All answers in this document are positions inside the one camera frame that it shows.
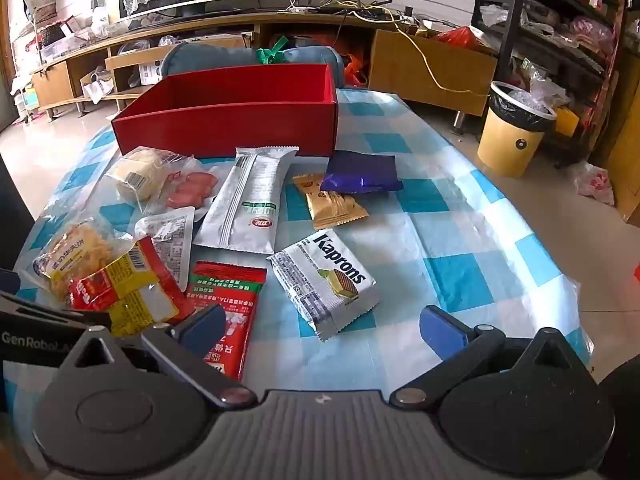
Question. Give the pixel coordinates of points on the orange plastic bag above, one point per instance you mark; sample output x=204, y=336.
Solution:
x=355, y=67

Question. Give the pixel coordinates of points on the yellow bag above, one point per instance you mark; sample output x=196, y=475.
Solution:
x=565, y=120

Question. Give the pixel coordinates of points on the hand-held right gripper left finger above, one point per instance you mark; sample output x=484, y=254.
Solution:
x=200, y=330

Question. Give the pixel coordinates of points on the white wafer packet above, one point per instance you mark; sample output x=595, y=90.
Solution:
x=325, y=285

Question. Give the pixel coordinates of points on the red plastic bag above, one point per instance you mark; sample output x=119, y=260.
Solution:
x=452, y=35

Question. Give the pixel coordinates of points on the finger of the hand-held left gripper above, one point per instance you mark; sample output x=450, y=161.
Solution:
x=7, y=279
x=50, y=312

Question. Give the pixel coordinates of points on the white hanging bag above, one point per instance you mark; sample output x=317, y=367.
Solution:
x=97, y=90

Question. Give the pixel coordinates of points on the red cardboard box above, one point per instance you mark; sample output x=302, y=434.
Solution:
x=225, y=125

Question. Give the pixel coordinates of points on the yellow trash bin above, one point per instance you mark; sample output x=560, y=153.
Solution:
x=505, y=145

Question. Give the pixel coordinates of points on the white plastic bag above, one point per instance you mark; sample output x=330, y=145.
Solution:
x=592, y=182

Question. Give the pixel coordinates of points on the white blue box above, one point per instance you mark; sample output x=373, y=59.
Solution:
x=150, y=74

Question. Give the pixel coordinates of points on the rolled blue blanket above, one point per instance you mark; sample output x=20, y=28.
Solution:
x=210, y=57

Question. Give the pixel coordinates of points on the clear round pastry packet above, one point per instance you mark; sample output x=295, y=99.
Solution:
x=137, y=175

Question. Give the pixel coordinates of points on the dark furniture piece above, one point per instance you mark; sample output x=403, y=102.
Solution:
x=12, y=220

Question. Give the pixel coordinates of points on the yellow red snack packet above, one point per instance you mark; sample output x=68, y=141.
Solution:
x=130, y=285

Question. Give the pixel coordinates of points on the long white silver packet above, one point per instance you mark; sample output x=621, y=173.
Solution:
x=245, y=210

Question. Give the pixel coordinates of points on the wooden television cabinet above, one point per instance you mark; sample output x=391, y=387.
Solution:
x=430, y=67

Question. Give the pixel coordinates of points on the purple snack packet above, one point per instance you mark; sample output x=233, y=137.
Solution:
x=360, y=172

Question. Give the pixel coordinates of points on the gold biscuit packet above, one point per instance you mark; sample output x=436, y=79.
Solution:
x=332, y=210

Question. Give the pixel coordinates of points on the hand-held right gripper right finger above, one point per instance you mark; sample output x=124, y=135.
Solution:
x=440, y=327

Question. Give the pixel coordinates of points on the black basket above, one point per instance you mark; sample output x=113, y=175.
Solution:
x=52, y=35

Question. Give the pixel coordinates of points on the clear sausage packet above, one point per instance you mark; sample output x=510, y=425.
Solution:
x=192, y=192

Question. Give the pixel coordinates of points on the red green snack packet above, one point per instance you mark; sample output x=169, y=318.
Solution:
x=235, y=290

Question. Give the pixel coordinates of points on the black shelf rack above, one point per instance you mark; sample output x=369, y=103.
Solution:
x=512, y=55

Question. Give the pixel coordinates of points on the clear yellow waffle packet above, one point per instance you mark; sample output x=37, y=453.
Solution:
x=75, y=252

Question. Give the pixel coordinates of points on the blue white checkered tablecloth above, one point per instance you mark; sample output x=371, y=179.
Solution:
x=450, y=220

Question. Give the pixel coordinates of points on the clear packet white label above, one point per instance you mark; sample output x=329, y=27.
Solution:
x=170, y=240

